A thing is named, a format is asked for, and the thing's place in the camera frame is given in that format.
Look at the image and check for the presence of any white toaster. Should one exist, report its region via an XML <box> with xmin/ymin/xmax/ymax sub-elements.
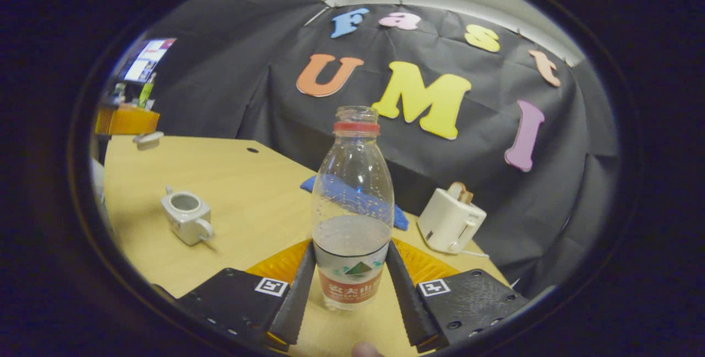
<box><xmin>417</xmin><ymin>186</ymin><xmax>488</xmax><ymax>255</ymax></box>

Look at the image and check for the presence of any white ceramic teacup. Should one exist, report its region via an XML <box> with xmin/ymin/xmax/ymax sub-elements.
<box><xmin>160</xmin><ymin>185</ymin><xmax>215</xmax><ymax>246</ymax></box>

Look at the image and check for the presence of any clear plastic water bottle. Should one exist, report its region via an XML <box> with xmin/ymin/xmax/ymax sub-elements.
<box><xmin>310</xmin><ymin>105</ymin><xmax>395</xmax><ymax>311</ymax></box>

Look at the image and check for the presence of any computer monitor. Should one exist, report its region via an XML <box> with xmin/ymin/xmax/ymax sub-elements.
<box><xmin>122</xmin><ymin>37</ymin><xmax>177</xmax><ymax>83</ymax></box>

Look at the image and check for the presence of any bread slice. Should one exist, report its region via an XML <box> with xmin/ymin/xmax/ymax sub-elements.
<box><xmin>447</xmin><ymin>182</ymin><xmax>474</xmax><ymax>204</ymax></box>

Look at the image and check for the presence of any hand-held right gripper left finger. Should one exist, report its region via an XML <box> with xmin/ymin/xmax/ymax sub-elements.
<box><xmin>175</xmin><ymin>239</ymin><xmax>317</xmax><ymax>353</ymax></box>

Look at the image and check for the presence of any green drink bottle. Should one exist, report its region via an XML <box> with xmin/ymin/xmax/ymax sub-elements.
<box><xmin>138</xmin><ymin>72</ymin><xmax>157</xmax><ymax>110</ymax></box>

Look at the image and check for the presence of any blue towel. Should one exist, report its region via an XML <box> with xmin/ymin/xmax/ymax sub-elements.
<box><xmin>300</xmin><ymin>174</ymin><xmax>410</xmax><ymax>231</ymax></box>

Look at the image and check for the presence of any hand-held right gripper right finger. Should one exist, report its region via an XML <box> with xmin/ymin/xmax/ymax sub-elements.
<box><xmin>384</xmin><ymin>237</ymin><xmax>530</xmax><ymax>353</ymax></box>

